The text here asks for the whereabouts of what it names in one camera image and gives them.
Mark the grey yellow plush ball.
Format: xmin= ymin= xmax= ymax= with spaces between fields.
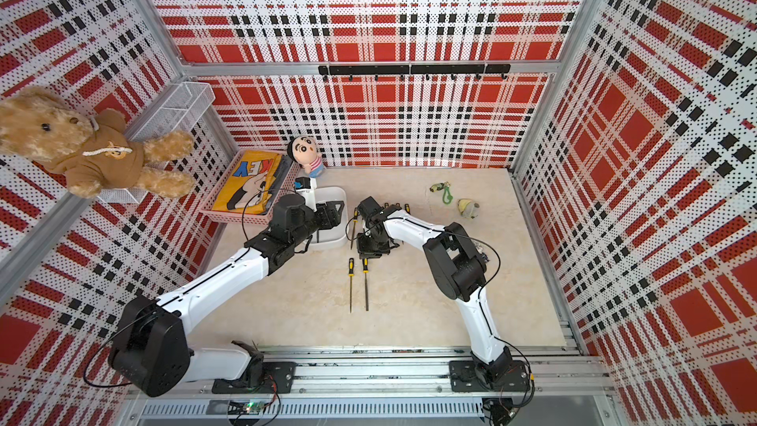
xmin=457 ymin=198 xmax=480 ymax=219

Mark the green circuit board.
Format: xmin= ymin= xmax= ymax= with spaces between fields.
xmin=228 ymin=400 xmax=271 ymax=417

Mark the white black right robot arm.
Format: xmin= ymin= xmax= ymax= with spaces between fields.
xmin=356 ymin=197 xmax=512 ymax=370

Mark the yellow printed cloth bag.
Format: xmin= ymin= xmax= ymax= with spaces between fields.
xmin=212 ymin=150 xmax=282 ymax=215

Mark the green camouflage keychain toy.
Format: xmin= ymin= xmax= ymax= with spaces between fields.
xmin=429 ymin=181 xmax=453 ymax=205

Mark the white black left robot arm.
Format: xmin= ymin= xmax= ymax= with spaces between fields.
xmin=108 ymin=194 xmax=345 ymax=398

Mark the white plastic storage box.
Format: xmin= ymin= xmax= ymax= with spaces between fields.
xmin=297 ymin=187 xmax=349 ymax=250

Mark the clear wall-mounted basket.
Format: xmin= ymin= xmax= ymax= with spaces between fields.
xmin=97 ymin=81 xmax=217 ymax=205

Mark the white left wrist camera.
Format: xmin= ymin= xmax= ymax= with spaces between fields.
xmin=295 ymin=177 xmax=317 ymax=210

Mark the cartoon boy doll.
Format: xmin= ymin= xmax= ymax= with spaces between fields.
xmin=287 ymin=135 xmax=325 ymax=178

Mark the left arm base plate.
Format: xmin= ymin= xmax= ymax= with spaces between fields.
xmin=212 ymin=341 xmax=297 ymax=394

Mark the black wall hook rail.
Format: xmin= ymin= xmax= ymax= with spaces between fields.
xmin=317 ymin=63 xmax=512 ymax=79

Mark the pink perforated basket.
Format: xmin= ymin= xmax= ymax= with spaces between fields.
xmin=200 ymin=150 xmax=299 ymax=225

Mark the brown teddy bear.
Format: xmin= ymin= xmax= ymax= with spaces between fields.
xmin=1 ymin=87 xmax=195 ymax=199

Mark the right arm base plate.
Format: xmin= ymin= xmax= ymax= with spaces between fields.
xmin=449 ymin=345 xmax=530 ymax=392

